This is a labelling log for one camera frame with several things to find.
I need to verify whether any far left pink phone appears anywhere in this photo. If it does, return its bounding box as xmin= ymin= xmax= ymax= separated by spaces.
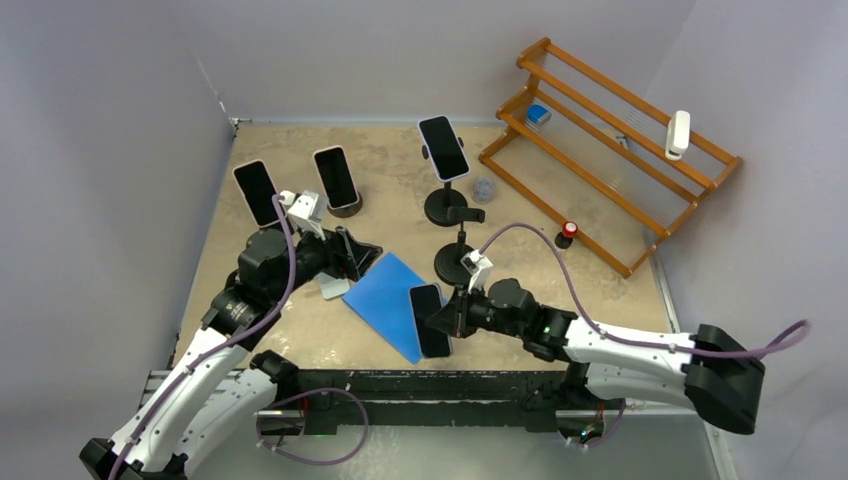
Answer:
xmin=232 ymin=159 xmax=279 ymax=227

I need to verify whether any blue mat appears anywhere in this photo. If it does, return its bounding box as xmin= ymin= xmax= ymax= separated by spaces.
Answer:
xmin=342 ymin=252 xmax=425 ymax=364

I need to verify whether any pink phone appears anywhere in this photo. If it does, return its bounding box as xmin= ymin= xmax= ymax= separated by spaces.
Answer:
xmin=232 ymin=159 xmax=279 ymax=227
xmin=313 ymin=145 xmax=360 ymax=209

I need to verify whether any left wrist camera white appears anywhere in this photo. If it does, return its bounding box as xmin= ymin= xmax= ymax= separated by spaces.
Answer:
xmin=279 ymin=190 xmax=328 ymax=241

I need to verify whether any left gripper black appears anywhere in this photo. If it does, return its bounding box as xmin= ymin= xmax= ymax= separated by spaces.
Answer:
xmin=269 ymin=218 xmax=379 ymax=302

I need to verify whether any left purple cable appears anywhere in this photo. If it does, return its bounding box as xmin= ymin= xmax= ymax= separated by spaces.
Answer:
xmin=105 ymin=192 xmax=370 ymax=480

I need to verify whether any brown round phone stand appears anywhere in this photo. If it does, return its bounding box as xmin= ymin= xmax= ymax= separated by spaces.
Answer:
xmin=327 ymin=196 xmax=363 ymax=218

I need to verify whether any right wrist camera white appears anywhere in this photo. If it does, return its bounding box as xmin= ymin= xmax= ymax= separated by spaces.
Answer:
xmin=460 ymin=250 xmax=494 ymax=291

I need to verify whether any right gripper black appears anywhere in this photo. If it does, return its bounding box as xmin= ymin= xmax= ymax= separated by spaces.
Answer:
xmin=427 ymin=282 xmax=526 ymax=340

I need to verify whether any blue white eraser block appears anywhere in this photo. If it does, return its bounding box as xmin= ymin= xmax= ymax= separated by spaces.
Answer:
xmin=526 ymin=104 xmax=551 ymax=127

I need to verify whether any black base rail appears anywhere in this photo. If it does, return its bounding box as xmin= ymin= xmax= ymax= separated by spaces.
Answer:
xmin=286 ymin=369 xmax=622 ymax=435

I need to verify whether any black round phone stand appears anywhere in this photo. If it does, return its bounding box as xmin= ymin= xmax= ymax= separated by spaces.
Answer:
xmin=421 ymin=135 xmax=470 ymax=227
xmin=434 ymin=207 xmax=486 ymax=285

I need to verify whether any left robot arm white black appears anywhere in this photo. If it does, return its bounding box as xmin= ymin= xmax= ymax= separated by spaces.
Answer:
xmin=80 ymin=227 xmax=383 ymax=479

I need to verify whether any orange wooden rack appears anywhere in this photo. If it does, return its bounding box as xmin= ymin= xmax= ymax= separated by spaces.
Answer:
xmin=479 ymin=38 xmax=742 ymax=277

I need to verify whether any silver phone stand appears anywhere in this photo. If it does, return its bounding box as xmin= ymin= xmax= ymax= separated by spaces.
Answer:
xmin=315 ymin=273 xmax=350 ymax=300

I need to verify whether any red black knob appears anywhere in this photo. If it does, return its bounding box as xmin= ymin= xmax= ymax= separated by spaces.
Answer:
xmin=554 ymin=221 xmax=579 ymax=250

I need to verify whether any white stapler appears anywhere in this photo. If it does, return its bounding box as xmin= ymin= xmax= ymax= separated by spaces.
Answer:
xmin=664 ymin=110 xmax=691 ymax=161

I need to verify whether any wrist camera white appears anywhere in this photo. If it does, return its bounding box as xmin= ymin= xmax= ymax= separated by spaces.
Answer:
xmin=460 ymin=250 xmax=494 ymax=291
xmin=279 ymin=190 xmax=328 ymax=241

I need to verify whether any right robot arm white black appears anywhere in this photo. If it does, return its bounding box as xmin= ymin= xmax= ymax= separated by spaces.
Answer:
xmin=424 ymin=279 xmax=765 ymax=435

